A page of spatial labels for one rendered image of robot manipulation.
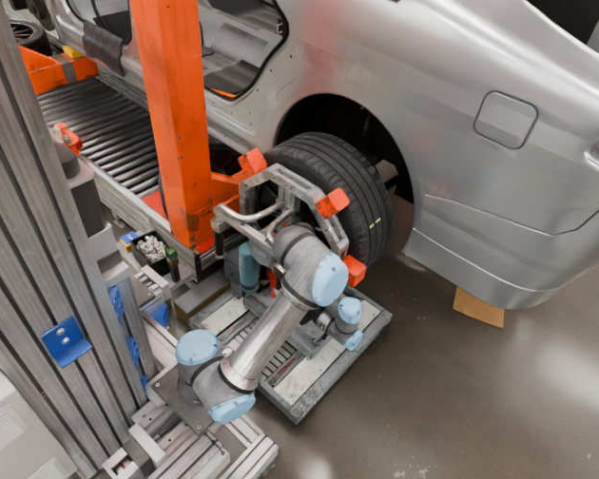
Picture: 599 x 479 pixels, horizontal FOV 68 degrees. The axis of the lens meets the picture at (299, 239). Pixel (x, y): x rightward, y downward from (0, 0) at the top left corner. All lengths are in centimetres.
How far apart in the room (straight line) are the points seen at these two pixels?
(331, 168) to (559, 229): 79
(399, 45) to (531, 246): 82
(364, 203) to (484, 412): 136
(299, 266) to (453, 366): 171
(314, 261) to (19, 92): 65
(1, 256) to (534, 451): 234
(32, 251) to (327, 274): 60
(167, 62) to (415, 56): 83
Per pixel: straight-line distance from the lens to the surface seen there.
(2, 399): 110
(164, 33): 165
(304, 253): 106
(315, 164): 164
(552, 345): 301
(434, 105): 162
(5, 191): 86
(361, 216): 165
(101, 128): 377
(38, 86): 373
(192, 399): 141
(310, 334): 227
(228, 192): 222
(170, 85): 172
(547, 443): 265
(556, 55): 151
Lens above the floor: 211
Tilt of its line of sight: 45 degrees down
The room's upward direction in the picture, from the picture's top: 6 degrees clockwise
